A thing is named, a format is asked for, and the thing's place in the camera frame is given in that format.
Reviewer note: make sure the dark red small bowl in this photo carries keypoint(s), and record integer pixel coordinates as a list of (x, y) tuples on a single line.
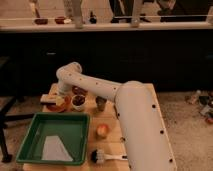
[(79, 91)]

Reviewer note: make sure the clutter pile on floor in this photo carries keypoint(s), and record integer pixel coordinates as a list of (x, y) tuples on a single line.
[(206, 103)]

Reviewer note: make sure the dark bowl on shelf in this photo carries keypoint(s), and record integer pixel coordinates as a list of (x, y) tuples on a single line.
[(41, 21)]

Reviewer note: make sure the dark bottle on shelf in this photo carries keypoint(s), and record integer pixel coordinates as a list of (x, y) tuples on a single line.
[(93, 18)]

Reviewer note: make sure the black dish brush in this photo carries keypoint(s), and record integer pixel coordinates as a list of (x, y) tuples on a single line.
[(99, 156)]

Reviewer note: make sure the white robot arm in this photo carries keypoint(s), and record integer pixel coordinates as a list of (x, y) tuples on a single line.
[(146, 140)]

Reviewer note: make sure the black stool frame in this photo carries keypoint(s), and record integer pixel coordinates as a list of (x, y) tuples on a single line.
[(6, 157)]

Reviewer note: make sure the white cloth in tray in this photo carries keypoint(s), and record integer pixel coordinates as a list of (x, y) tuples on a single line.
[(55, 150)]

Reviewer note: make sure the red yellow apple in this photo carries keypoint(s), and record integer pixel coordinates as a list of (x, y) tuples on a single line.
[(102, 130)]

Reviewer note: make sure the small metal cup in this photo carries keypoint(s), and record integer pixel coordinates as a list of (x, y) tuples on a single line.
[(101, 103)]

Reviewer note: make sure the white bowl with dark contents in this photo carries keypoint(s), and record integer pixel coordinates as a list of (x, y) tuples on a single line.
[(78, 102)]

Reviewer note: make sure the green plastic tray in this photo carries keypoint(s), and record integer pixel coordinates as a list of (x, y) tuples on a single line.
[(70, 127)]

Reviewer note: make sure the red bowl on shelf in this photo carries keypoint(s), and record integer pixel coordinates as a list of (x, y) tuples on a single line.
[(62, 20)]

